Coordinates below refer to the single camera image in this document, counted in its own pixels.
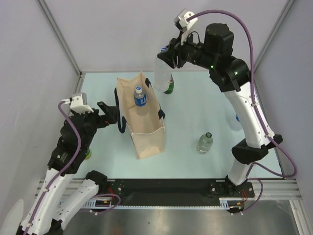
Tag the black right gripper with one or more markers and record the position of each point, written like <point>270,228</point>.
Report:
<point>169,56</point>

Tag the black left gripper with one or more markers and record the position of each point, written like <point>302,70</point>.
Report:
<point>111,114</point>

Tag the clear unlabelled plastic water bottle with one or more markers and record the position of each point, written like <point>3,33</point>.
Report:
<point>162,75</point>

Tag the blue label water bottle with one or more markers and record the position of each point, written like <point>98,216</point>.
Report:
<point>140,101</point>

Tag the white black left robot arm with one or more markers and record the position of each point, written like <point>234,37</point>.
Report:
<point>47,215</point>

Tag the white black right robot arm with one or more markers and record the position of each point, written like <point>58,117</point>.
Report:
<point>233,78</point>

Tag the beige canvas tote bag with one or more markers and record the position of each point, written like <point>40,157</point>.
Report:
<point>145,124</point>

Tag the green Perrier bottle back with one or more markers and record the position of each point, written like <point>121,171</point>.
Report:
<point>171,86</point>

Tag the green bottle front left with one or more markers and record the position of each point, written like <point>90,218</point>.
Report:
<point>88,153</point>

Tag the blue label bottle right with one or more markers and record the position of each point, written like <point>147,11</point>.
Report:
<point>235,124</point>

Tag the clear glass bottle green cap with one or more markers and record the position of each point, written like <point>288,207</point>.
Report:
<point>205,142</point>

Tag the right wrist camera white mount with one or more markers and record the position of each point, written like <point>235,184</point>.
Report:
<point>184,25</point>

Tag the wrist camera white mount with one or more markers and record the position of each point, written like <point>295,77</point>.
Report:
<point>184,25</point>
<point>78,103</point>

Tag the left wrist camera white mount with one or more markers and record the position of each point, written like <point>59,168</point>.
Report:
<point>78,103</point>

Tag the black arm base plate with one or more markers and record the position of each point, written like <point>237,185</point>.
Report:
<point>177,192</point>

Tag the aluminium corner post left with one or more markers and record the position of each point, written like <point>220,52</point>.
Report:
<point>58,34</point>

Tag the aluminium corner post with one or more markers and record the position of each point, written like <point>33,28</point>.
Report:
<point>58,34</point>
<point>279,22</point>

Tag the aluminium corner post right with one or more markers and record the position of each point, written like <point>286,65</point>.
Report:
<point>279,22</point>

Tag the white slotted cable duct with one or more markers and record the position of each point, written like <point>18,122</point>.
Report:
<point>222,204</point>

